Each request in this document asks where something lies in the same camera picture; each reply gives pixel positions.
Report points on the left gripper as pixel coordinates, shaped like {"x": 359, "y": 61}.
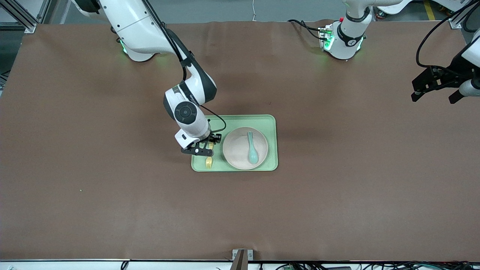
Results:
{"x": 446, "y": 78}

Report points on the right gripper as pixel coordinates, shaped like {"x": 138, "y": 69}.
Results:
{"x": 213, "y": 138}

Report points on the yellow plastic fork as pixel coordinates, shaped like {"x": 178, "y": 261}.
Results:
{"x": 209, "y": 162}

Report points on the beige round plate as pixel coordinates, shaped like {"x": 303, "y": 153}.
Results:
{"x": 236, "y": 150}

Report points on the teal plastic spoon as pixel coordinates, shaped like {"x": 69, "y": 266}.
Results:
{"x": 253, "y": 155}

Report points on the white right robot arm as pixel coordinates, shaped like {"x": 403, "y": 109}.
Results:
{"x": 131, "y": 26}

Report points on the grey base connector plate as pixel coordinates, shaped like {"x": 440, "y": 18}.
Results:
{"x": 325, "y": 37}

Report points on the light green rectangular tray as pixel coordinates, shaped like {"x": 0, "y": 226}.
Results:
{"x": 272, "y": 150}

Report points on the white wheeled background machine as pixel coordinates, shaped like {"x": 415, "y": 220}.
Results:
{"x": 393, "y": 7}

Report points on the brown table cover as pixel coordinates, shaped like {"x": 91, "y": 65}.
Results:
{"x": 112, "y": 187}

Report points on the aluminium frame post with foot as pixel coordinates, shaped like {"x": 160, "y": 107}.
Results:
{"x": 455, "y": 23}
{"x": 22, "y": 18}

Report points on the thin aluminium frame post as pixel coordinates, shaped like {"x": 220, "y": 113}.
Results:
{"x": 44, "y": 9}

